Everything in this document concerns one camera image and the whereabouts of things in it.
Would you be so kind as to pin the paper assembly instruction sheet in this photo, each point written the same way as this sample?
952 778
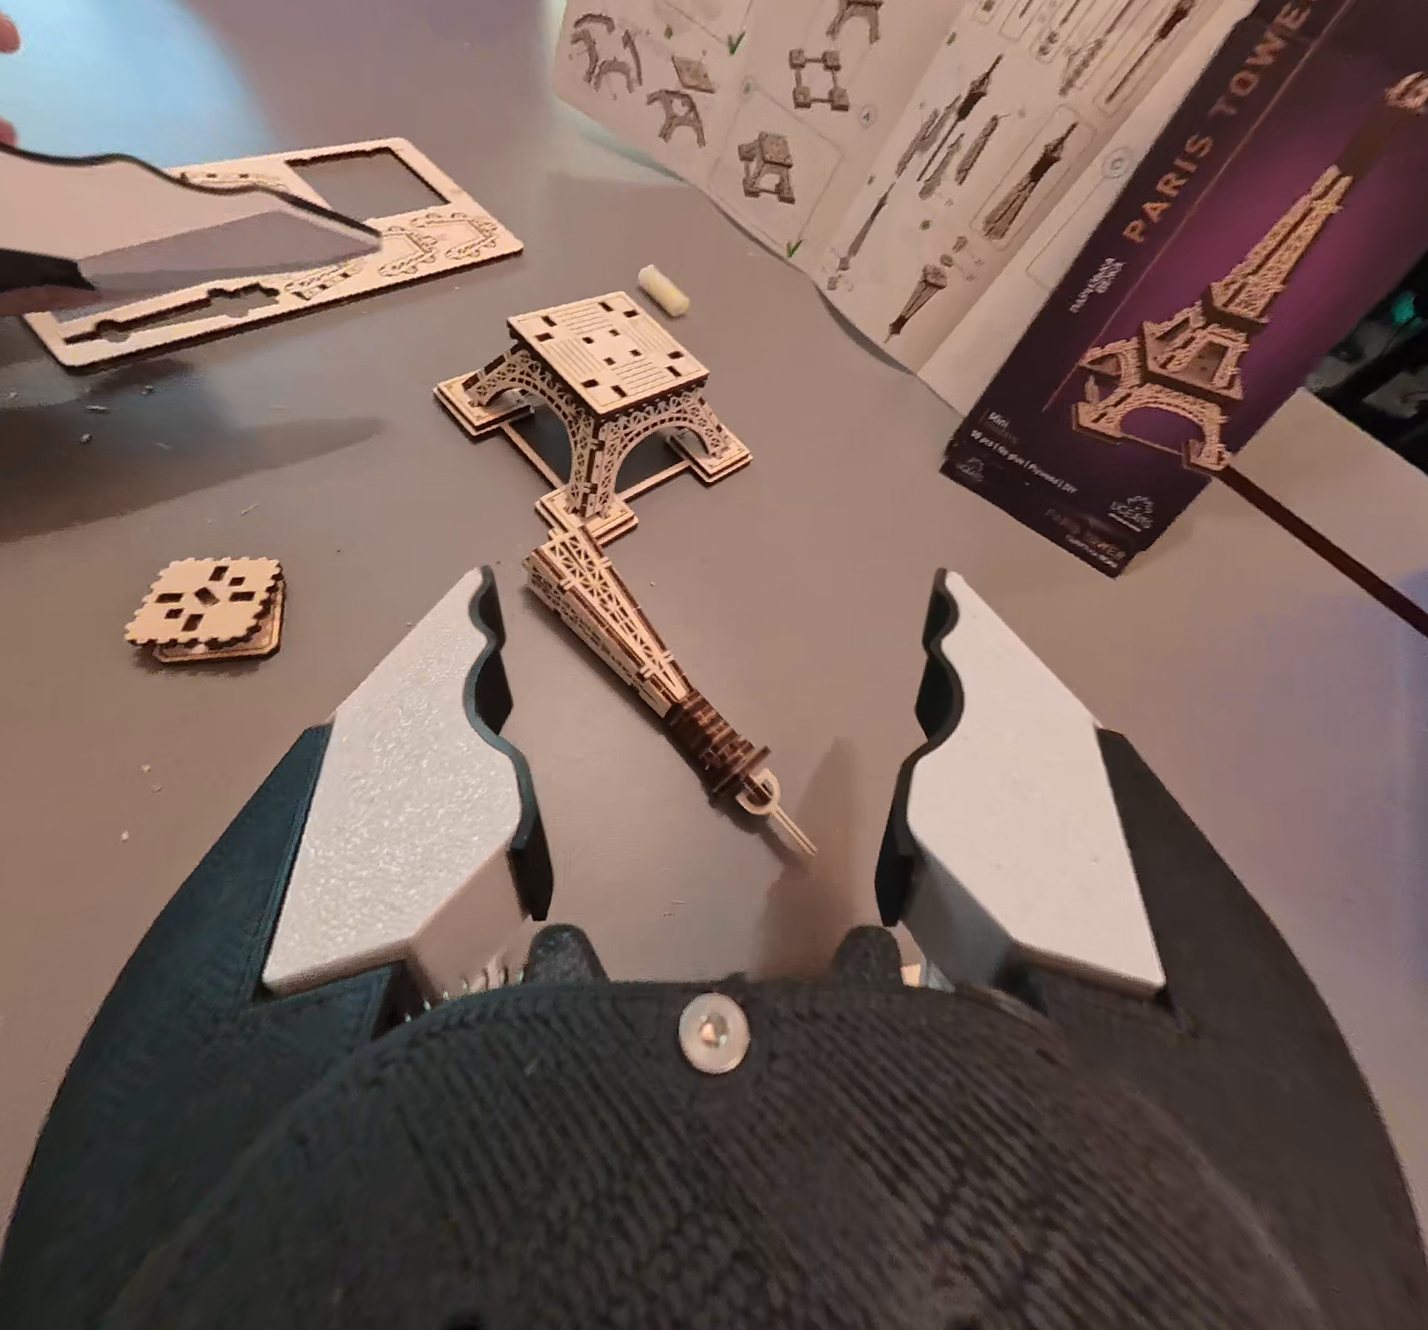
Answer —
848 181

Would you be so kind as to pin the wooden tower model spire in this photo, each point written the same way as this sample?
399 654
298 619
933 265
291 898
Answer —
609 616

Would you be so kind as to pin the person's left hand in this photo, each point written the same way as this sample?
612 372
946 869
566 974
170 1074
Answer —
10 35

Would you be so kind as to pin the grey desk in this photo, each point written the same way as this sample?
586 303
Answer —
848 593

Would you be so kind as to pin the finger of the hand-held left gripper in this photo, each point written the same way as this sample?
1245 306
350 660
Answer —
168 225

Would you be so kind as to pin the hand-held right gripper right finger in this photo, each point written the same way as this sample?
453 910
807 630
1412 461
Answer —
1028 827

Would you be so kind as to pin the white wax cylinder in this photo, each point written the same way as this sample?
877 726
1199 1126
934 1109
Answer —
664 289

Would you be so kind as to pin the small toothed wooden square plate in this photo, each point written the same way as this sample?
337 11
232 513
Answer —
252 588

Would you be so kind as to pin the small rounded wooden square plate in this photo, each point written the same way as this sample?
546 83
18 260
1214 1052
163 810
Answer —
240 646

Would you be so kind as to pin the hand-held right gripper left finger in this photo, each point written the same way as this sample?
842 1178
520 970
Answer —
413 827

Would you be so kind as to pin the wooden tower model base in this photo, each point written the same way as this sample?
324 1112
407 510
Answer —
648 337

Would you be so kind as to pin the purple tower kit box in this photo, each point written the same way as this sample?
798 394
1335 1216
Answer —
1228 181

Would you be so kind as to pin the laser-cut wooden parts sheet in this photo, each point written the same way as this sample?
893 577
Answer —
101 348

